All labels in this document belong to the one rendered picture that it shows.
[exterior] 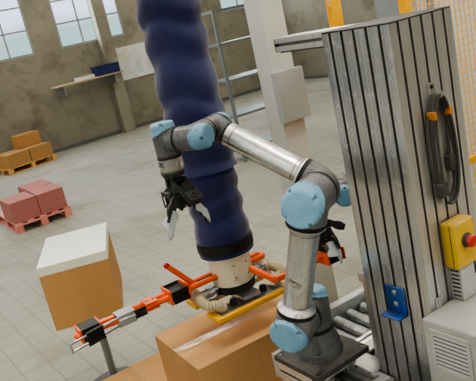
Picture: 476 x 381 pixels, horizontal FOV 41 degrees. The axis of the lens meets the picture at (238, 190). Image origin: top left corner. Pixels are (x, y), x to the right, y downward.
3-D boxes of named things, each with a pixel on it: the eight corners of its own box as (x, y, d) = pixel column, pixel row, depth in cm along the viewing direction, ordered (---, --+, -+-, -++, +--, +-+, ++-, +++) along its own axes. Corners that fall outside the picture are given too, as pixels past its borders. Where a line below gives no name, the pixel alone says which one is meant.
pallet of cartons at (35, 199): (75, 214, 882) (66, 185, 871) (19, 234, 840) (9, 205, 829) (48, 204, 978) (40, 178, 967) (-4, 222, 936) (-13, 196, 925)
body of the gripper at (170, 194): (184, 202, 201) (175, 165, 198) (198, 205, 194) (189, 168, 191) (164, 210, 198) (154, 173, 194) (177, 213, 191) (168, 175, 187)
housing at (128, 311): (131, 315, 236) (128, 304, 235) (138, 320, 230) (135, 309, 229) (114, 323, 233) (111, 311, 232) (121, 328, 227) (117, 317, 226)
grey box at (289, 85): (306, 115, 382) (297, 66, 374) (311, 115, 377) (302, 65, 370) (279, 123, 373) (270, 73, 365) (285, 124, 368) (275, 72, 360)
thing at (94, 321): (99, 327, 231) (95, 315, 230) (105, 334, 225) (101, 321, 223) (77, 337, 227) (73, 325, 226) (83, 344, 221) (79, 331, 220)
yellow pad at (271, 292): (278, 283, 259) (275, 272, 258) (292, 289, 251) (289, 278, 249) (207, 317, 244) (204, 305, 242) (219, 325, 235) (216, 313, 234)
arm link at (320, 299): (338, 315, 205) (331, 277, 201) (323, 336, 194) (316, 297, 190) (304, 313, 211) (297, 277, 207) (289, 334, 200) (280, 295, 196)
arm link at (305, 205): (319, 337, 196) (341, 175, 174) (301, 363, 184) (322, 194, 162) (285, 325, 201) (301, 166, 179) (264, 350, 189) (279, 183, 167)
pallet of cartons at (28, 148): (46, 157, 1452) (38, 128, 1434) (60, 159, 1375) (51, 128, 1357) (-7, 174, 1388) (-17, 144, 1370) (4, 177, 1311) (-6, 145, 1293)
